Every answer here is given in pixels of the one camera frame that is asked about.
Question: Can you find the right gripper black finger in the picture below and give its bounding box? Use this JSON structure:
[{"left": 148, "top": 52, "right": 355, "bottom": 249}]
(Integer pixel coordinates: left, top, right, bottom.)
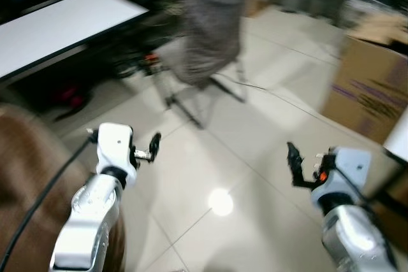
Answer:
[{"left": 286, "top": 142, "right": 305, "bottom": 188}]

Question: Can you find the purple print cardboard box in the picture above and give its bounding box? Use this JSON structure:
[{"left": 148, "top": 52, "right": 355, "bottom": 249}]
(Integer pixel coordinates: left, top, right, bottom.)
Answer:
[{"left": 321, "top": 12, "right": 408, "bottom": 145}]

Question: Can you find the metal frame chair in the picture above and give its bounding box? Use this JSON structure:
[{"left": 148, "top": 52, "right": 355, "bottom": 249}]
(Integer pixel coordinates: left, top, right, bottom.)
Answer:
[{"left": 155, "top": 33, "right": 251, "bottom": 129}]

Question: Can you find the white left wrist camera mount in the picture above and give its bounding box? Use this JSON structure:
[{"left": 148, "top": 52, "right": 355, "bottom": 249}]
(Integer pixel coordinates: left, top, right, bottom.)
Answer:
[{"left": 96, "top": 122, "right": 139, "bottom": 187}]

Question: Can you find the grey cloth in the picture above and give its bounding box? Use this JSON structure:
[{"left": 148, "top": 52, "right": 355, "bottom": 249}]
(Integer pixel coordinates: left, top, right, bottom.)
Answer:
[{"left": 177, "top": 0, "right": 257, "bottom": 86}]

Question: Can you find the small orange black device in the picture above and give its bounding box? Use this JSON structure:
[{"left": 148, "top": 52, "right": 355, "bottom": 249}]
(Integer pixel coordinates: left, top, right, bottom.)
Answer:
[{"left": 143, "top": 52, "right": 160, "bottom": 69}]

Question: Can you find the dark red object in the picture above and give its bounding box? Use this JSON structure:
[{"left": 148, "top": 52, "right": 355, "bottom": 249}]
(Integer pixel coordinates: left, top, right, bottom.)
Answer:
[{"left": 54, "top": 84, "right": 87, "bottom": 110}]

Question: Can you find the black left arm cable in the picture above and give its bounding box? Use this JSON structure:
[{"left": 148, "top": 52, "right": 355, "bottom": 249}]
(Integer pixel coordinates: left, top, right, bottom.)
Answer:
[{"left": 0, "top": 129, "right": 98, "bottom": 271}]

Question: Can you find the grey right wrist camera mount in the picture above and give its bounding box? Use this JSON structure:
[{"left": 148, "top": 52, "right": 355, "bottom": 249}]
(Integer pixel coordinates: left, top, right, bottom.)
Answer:
[{"left": 316, "top": 147, "right": 372, "bottom": 208}]

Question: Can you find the white table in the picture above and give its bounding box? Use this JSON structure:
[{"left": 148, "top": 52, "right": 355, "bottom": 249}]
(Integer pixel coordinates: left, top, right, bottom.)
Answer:
[
  {"left": 0, "top": 0, "right": 149, "bottom": 87},
  {"left": 381, "top": 110, "right": 408, "bottom": 222}
]

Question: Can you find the brown round sofa chair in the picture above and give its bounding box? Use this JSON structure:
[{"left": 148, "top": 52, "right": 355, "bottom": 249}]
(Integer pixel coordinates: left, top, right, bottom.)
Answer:
[{"left": 0, "top": 103, "right": 126, "bottom": 272}]

